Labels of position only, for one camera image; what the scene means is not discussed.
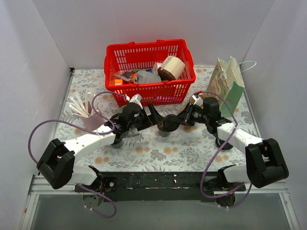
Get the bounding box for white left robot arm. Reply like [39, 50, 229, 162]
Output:
[36, 103, 164, 192]

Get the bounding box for pink cup of straws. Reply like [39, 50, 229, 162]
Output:
[69, 91, 105, 131]

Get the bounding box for green illustrated paper bag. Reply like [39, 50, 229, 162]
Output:
[206, 57, 245, 117]

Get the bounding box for black coffee cup lid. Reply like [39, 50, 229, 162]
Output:
[163, 115, 180, 132]

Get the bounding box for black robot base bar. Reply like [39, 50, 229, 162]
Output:
[74, 171, 248, 203]

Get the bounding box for orange snack box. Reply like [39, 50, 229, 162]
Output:
[114, 79, 123, 86]

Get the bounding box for grey foil pouch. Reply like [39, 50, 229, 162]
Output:
[132, 70, 162, 84]

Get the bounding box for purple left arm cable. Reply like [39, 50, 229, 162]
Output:
[28, 92, 131, 218]

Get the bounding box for red plastic shopping basket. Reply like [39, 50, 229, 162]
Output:
[104, 39, 196, 106]

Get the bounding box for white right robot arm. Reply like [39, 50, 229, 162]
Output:
[163, 97, 289, 191]

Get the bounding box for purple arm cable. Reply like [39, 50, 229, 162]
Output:
[28, 92, 131, 218]
[200, 91, 252, 208]

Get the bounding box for floral patterned table mat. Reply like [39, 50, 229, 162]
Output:
[54, 66, 260, 172]

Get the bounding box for brown cardboard cup carrier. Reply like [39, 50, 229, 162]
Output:
[189, 94, 203, 107]

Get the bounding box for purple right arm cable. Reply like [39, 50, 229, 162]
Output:
[200, 91, 252, 208]

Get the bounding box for black paper coffee cup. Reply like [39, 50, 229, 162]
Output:
[157, 122, 174, 137]

